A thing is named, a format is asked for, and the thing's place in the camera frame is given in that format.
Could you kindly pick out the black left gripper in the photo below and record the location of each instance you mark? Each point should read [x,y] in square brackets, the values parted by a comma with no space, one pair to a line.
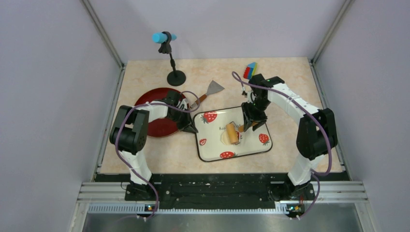
[187,124]

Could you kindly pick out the black microphone stand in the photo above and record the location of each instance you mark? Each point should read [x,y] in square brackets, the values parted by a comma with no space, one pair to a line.
[175,77]

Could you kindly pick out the dark red round plate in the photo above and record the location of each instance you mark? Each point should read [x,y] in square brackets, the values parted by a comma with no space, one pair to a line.
[162,127]

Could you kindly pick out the blue toy microphone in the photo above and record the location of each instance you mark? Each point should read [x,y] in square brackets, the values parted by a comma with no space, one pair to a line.
[162,37]

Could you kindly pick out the metal scraper wooden handle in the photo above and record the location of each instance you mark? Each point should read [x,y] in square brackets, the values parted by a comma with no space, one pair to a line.
[213,88]

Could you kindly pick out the colourful block toy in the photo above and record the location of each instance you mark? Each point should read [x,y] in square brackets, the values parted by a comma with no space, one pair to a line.
[250,70]

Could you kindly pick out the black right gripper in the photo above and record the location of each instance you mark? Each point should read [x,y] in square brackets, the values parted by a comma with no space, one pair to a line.
[250,116]

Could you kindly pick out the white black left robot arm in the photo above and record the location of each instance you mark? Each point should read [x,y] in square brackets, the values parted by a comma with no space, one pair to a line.
[130,130]

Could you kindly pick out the white strawberry print tray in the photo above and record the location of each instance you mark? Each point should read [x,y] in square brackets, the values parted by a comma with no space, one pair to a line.
[211,125]

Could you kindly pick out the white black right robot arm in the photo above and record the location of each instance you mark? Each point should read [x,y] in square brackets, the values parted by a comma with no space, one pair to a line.
[316,135]

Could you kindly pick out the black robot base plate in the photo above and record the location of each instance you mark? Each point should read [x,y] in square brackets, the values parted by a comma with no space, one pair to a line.
[216,191]

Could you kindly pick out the wooden dough roller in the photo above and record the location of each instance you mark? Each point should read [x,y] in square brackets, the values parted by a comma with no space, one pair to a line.
[231,128]

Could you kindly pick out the aluminium frame rail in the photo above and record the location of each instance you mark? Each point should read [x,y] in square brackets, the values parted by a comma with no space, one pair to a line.
[332,206]

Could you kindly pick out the white dough lump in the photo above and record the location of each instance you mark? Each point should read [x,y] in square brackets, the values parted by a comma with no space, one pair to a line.
[226,140]

